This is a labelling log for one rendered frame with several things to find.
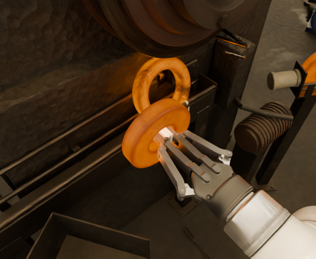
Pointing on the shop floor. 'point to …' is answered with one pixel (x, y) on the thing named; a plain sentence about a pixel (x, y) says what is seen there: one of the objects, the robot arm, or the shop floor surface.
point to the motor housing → (257, 139)
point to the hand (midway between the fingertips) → (157, 129)
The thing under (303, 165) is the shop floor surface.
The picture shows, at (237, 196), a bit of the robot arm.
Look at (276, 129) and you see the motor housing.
